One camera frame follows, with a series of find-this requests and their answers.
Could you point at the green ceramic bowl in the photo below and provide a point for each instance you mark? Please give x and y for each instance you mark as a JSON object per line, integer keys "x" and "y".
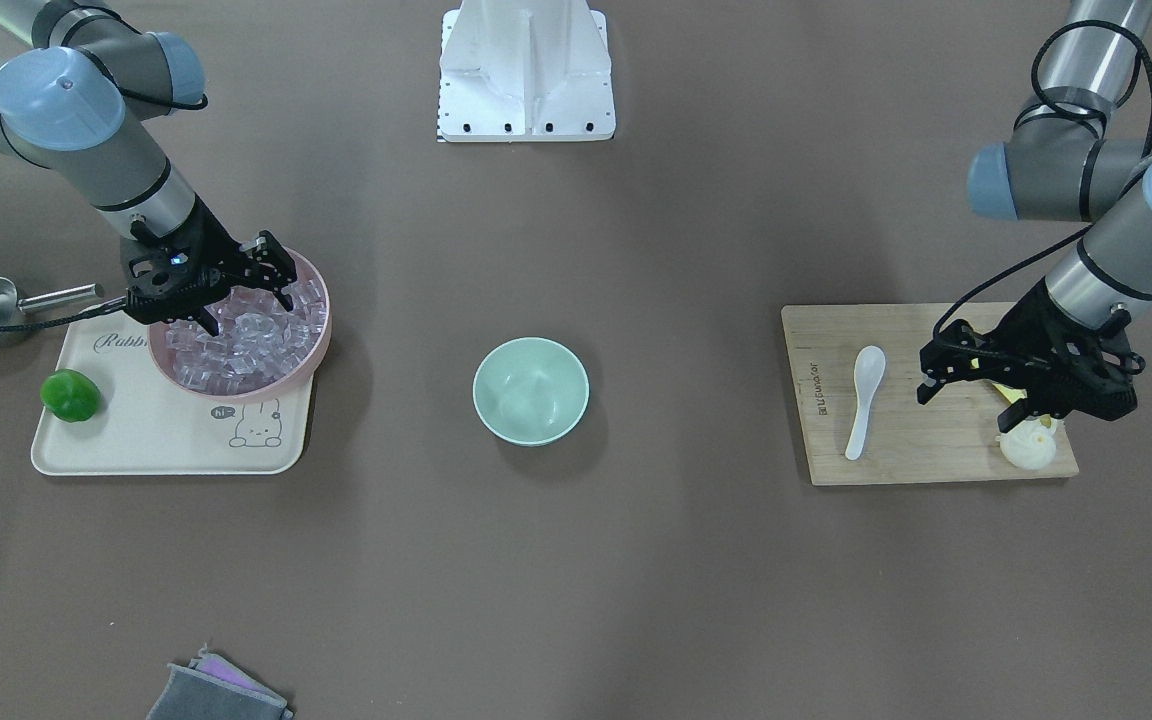
{"x": 531, "y": 391}

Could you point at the white steamed bun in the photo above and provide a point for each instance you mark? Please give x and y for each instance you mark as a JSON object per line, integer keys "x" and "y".
{"x": 1032, "y": 444}

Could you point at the pink bowl of ice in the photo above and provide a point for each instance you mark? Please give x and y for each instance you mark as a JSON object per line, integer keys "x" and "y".
{"x": 260, "y": 351}

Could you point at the white ceramic spoon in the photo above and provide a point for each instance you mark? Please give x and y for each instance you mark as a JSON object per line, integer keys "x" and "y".
{"x": 867, "y": 375}

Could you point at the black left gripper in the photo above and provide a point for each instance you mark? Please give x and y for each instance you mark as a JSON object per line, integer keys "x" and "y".
{"x": 1023, "y": 332}

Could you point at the yellow plastic knife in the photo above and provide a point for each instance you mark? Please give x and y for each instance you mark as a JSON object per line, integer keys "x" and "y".
{"x": 1011, "y": 395}

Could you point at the grey folded cloth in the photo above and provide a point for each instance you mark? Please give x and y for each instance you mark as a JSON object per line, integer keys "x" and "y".
{"x": 210, "y": 686}

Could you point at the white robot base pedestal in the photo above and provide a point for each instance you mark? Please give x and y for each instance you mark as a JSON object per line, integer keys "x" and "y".
{"x": 525, "y": 71}

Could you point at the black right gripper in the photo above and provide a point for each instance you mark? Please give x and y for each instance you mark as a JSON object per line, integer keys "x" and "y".
{"x": 209, "y": 243}

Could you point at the green lime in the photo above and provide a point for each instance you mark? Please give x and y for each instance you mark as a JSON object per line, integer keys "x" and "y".
{"x": 70, "y": 396}

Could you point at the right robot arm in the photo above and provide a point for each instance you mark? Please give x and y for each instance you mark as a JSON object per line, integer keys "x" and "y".
{"x": 76, "y": 102}

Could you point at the cream rabbit tray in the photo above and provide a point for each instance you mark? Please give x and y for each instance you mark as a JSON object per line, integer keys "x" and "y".
{"x": 147, "y": 425}

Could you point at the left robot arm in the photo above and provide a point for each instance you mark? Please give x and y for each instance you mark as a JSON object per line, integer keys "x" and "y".
{"x": 1059, "y": 164}

